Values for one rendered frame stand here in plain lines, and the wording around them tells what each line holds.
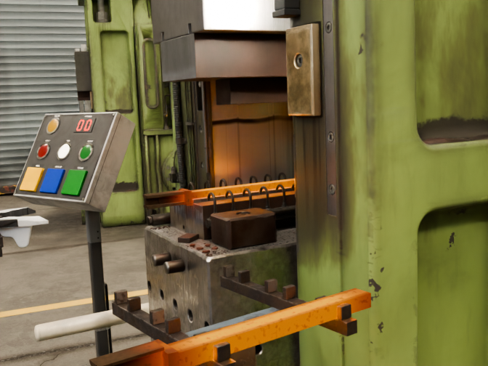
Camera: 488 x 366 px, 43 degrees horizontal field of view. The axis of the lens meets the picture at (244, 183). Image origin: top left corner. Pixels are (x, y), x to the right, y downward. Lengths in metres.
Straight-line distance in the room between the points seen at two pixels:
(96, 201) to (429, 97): 0.95
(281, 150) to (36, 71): 7.71
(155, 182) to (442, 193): 5.19
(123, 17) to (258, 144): 4.67
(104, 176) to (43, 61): 7.58
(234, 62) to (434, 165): 0.50
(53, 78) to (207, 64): 8.00
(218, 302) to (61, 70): 8.20
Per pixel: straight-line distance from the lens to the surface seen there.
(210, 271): 1.23
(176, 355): 0.74
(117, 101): 6.26
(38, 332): 1.77
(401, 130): 1.11
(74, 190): 1.77
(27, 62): 9.29
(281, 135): 1.75
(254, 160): 1.71
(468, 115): 1.32
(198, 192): 1.41
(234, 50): 1.38
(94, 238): 1.96
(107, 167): 1.77
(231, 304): 1.27
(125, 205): 6.29
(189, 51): 1.37
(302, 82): 1.20
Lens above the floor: 1.22
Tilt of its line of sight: 8 degrees down
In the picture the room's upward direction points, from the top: 2 degrees counter-clockwise
